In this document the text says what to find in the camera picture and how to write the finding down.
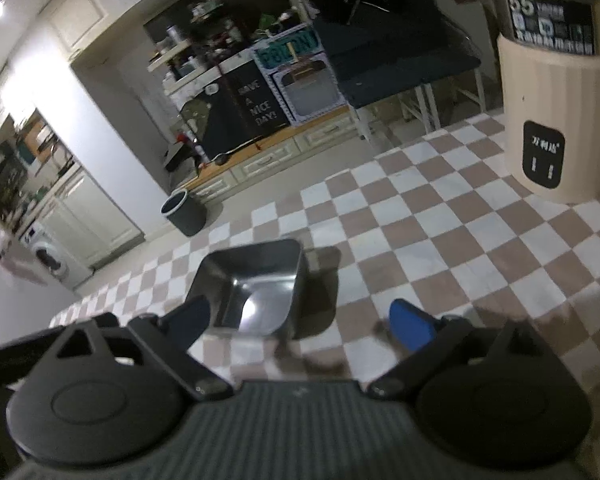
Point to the cream electric kettle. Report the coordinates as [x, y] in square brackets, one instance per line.
[545, 110]

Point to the white kitchen cabinets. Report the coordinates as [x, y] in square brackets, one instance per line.
[95, 220]

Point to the white upper cabinet door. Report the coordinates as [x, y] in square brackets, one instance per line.
[77, 15]

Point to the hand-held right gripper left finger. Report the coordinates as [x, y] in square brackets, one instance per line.
[192, 317]

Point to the brown white checkered tablecloth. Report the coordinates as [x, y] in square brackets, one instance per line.
[430, 220]

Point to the square steel container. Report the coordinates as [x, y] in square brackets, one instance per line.
[260, 270]

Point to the dark trash bin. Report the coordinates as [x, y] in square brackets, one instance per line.
[182, 215]

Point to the white washing machine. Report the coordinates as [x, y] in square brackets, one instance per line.
[50, 255]

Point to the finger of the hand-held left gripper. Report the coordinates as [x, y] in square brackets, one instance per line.
[107, 321]

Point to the black lettered board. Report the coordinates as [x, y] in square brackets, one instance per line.
[240, 115]

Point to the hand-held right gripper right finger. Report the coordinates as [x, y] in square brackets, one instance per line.
[412, 327]

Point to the dark blue sofa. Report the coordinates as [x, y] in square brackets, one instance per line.
[390, 50]

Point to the white box with teal label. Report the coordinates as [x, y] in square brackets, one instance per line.
[305, 90]

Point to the low drawer cabinet wooden top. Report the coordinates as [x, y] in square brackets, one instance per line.
[280, 152]

